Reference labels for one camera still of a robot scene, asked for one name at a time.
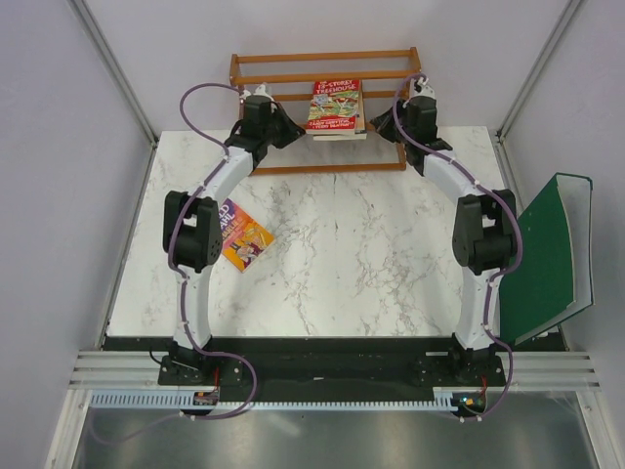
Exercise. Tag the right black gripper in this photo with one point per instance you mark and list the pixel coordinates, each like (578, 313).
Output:
(382, 124)

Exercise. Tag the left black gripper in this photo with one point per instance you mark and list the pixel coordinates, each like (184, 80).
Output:
(292, 129)

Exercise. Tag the Nineteen Eighty-Four blue book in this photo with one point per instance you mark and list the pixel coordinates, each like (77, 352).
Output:
(335, 136)

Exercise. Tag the red Treehouse book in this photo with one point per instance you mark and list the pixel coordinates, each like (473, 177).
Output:
(333, 105)

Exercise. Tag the Roald Dahl yellow purple book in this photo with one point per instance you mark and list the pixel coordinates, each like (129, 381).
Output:
(244, 239)

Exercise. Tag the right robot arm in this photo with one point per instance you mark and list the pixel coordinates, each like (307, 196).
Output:
(486, 235)

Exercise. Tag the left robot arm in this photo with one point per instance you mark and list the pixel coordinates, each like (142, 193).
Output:
(192, 233)

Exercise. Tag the wooden book rack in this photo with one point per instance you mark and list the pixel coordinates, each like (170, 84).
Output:
(383, 65)

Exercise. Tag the green lever arch file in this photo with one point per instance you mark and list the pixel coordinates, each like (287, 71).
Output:
(554, 281)

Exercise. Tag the right aluminium frame post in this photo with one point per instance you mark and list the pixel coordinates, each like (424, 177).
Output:
(554, 40)

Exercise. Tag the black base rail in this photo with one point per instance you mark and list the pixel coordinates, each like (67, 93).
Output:
(334, 369)

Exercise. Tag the white slotted cable duct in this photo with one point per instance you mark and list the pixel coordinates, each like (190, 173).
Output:
(188, 400)

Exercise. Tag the aluminium front rail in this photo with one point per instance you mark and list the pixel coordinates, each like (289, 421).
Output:
(532, 371)

